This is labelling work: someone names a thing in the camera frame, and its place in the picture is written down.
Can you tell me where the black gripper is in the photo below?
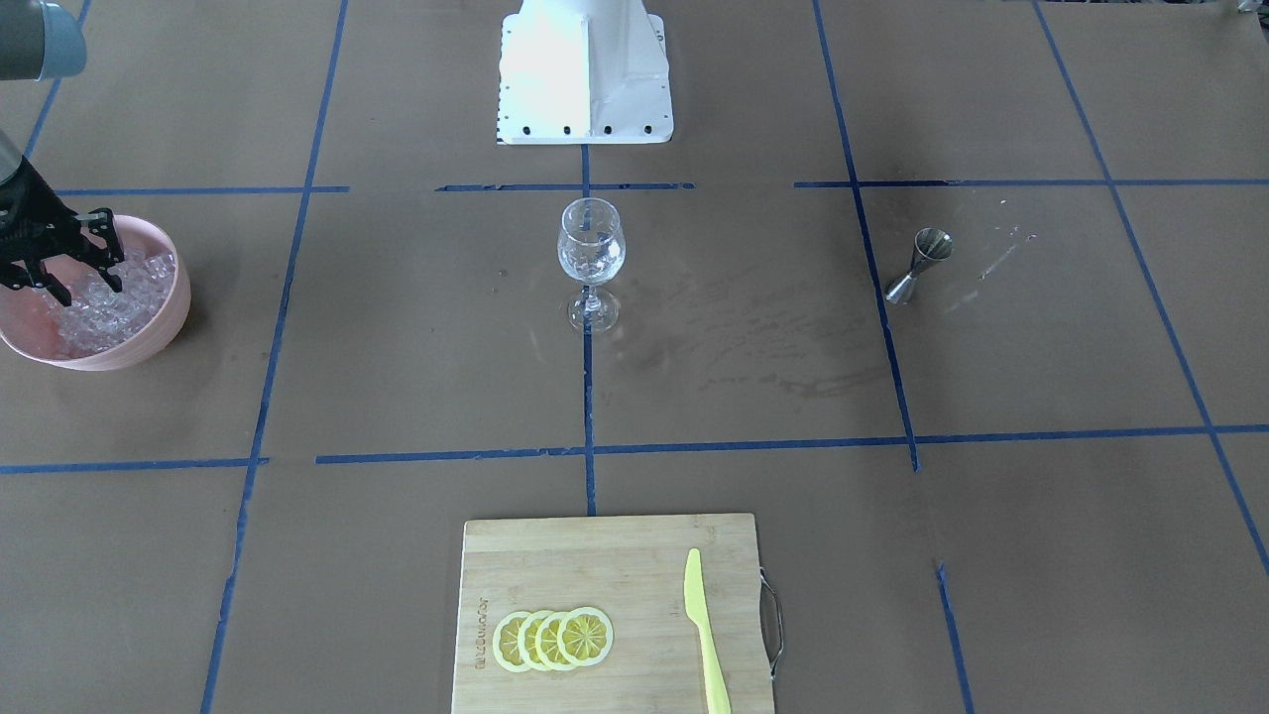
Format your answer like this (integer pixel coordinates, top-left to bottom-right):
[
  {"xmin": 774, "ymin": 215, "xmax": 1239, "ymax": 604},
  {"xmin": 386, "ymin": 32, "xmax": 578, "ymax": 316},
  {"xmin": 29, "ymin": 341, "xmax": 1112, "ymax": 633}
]
[{"xmin": 1, "ymin": 159, "xmax": 126, "ymax": 307}]

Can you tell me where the steel double jigger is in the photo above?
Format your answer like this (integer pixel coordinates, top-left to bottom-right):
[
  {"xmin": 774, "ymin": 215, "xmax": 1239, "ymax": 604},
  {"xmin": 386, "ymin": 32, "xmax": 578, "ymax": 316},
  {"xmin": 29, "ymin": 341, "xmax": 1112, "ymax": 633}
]
[{"xmin": 883, "ymin": 227, "xmax": 956, "ymax": 304}]

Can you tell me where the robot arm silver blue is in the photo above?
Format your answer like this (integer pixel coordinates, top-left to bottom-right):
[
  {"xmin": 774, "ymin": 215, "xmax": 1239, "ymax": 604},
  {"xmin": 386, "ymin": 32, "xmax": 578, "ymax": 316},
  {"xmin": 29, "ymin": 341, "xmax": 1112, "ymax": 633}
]
[{"xmin": 1, "ymin": 1, "xmax": 126, "ymax": 307}]

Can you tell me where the clear ice cubes pile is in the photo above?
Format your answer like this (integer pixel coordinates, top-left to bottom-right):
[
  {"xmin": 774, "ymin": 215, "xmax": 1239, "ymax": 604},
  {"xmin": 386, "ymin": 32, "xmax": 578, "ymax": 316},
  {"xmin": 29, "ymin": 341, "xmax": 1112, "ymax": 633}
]
[{"xmin": 42, "ymin": 249, "xmax": 176, "ymax": 360}]

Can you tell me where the clear wine glass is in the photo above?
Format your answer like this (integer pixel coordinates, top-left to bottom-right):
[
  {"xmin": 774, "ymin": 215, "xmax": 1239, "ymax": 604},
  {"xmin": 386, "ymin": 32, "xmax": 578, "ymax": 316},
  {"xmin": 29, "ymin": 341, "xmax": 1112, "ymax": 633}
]
[{"xmin": 556, "ymin": 197, "xmax": 627, "ymax": 334}]

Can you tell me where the pink bowl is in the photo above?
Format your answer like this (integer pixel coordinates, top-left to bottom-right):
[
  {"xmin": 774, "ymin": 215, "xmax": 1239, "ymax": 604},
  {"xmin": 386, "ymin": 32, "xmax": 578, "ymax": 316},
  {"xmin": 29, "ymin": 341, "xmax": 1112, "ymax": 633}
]
[{"xmin": 1, "ymin": 216, "xmax": 192, "ymax": 372}]

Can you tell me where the lemon slice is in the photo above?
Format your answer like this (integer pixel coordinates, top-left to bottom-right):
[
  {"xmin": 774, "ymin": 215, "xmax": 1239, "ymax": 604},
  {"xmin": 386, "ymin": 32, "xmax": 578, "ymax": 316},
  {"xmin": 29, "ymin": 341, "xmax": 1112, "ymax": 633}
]
[
  {"xmin": 494, "ymin": 611, "xmax": 530, "ymax": 673},
  {"xmin": 534, "ymin": 611, "xmax": 575, "ymax": 670},
  {"xmin": 556, "ymin": 606, "xmax": 615, "ymax": 667},
  {"xmin": 516, "ymin": 610, "xmax": 553, "ymax": 670}
]

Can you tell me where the bamboo cutting board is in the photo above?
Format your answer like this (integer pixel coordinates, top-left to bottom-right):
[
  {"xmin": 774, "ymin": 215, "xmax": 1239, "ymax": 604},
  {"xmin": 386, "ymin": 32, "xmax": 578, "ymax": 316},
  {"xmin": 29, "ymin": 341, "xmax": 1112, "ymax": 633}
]
[{"xmin": 450, "ymin": 514, "xmax": 775, "ymax": 713}]

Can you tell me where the yellow plastic knife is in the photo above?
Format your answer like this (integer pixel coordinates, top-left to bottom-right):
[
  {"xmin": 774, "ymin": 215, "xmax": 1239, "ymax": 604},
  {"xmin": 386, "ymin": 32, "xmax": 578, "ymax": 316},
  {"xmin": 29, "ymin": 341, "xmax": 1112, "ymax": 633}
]
[{"xmin": 681, "ymin": 547, "xmax": 733, "ymax": 713}]

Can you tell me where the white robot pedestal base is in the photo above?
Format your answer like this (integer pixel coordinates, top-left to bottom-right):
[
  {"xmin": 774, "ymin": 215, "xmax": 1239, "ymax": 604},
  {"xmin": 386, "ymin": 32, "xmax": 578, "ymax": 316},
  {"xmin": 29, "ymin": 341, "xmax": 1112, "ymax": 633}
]
[{"xmin": 496, "ymin": 1, "xmax": 675, "ymax": 146}]

